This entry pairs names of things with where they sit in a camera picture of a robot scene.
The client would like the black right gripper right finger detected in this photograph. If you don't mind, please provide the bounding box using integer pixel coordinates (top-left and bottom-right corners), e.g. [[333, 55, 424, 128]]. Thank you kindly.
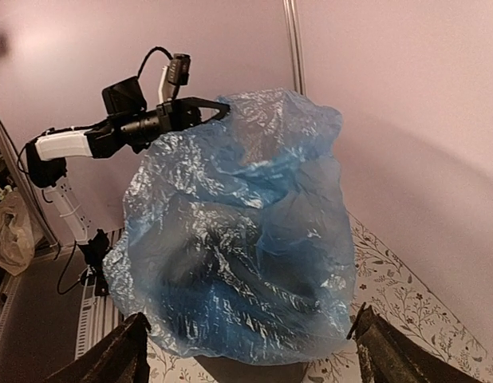
[[347, 303, 477, 383]]

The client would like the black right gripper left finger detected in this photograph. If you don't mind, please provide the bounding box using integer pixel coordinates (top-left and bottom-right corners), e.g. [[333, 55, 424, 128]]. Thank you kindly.
[[45, 313, 151, 383]]

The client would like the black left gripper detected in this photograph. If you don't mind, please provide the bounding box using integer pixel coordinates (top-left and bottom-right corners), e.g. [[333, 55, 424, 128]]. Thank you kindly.
[[85, 77, 231, 159]]

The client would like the dark grey trash bin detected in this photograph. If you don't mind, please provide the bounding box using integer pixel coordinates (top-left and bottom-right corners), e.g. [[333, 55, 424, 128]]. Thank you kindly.
[[195, 356, 309, 383]]

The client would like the blue plastic trash bag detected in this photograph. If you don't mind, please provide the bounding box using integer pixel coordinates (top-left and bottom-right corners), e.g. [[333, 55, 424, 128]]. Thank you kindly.
[[103, 89, 356, 365]]

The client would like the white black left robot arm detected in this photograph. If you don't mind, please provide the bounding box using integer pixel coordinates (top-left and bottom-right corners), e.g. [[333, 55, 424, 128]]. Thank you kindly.
[[25, 77, 230, 244]]

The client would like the floral patterned table mat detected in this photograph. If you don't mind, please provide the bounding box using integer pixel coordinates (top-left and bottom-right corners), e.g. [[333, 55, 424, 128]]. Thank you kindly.
[[148, 217, 493, 382]]

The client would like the beige plastic bag outside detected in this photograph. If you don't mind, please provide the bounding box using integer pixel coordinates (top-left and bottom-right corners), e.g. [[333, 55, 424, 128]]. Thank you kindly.
[[0, 191, 36, 276]]

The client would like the aluminium front rail frame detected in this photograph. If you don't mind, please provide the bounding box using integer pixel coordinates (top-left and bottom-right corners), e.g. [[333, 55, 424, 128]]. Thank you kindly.
[[73, 229, 130, 360]]

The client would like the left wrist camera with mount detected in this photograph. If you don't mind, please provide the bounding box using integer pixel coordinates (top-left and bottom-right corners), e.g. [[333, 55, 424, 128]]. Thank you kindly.
[[158, 53, 191, 104]]

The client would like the left camera black cable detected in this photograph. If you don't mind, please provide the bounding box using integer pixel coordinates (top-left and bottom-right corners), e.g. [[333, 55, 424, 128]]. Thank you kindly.
[[135, 46, 174, 81]]

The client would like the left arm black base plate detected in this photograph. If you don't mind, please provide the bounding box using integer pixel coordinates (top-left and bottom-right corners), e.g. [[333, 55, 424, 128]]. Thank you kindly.
[[77, 229, 111, 297]]

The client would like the left aluminium corner post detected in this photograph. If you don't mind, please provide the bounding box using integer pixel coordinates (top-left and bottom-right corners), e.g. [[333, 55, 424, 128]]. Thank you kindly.
[[282, 0, 306, 96]]

